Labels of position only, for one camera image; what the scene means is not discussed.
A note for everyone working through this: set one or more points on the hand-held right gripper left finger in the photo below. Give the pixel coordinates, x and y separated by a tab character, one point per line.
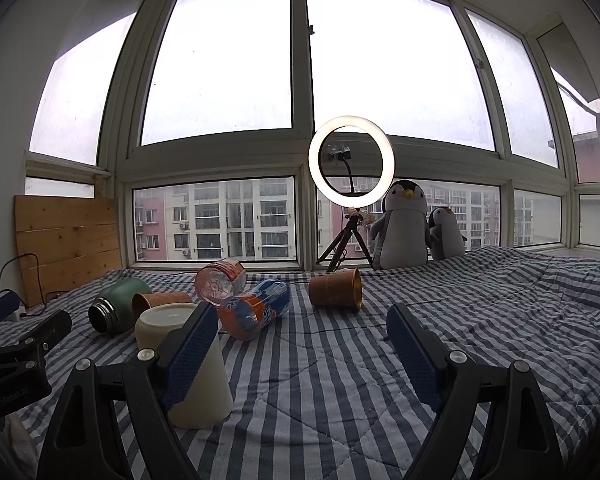
190	355

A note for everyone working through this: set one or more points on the large grey penguin plush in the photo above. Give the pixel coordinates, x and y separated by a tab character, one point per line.
402	230

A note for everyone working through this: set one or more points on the black gooseneck phone holder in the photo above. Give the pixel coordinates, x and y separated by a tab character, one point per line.
336	152

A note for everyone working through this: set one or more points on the black tripod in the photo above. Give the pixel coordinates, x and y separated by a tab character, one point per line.
352	232

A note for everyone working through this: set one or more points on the plain brown paper cup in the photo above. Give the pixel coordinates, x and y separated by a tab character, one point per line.
162	300

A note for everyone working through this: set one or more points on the white power strip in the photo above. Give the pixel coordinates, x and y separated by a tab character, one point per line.
14	316

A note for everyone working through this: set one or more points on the cream white cup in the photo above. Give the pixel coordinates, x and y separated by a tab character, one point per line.
207	390

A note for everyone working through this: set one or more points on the wooden board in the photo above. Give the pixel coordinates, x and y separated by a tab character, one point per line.
65	245

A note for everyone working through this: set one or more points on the brown cup with gold rim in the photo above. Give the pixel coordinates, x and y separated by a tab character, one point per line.
332	290

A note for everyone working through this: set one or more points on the white window frame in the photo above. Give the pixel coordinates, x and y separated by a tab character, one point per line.
302	110

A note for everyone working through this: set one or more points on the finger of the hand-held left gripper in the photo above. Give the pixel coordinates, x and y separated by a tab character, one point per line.
0	307
52	325

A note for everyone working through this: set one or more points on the green thermos bottle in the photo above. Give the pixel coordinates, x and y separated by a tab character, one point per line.
120	305

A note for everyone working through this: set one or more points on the small grey penguin plush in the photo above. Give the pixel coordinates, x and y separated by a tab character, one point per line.
447	232

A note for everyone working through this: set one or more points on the blue striped blanket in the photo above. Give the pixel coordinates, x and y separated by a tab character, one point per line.
310	390

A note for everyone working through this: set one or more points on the white cloth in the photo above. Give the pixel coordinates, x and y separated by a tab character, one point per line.
5	447

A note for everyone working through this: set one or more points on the orange blue soda bottle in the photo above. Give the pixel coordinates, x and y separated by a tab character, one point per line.
255	310

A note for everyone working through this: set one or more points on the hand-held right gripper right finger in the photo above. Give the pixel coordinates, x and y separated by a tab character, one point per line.
415	357

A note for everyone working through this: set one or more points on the clear bottle red label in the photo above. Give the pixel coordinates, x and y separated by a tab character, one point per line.
217	282

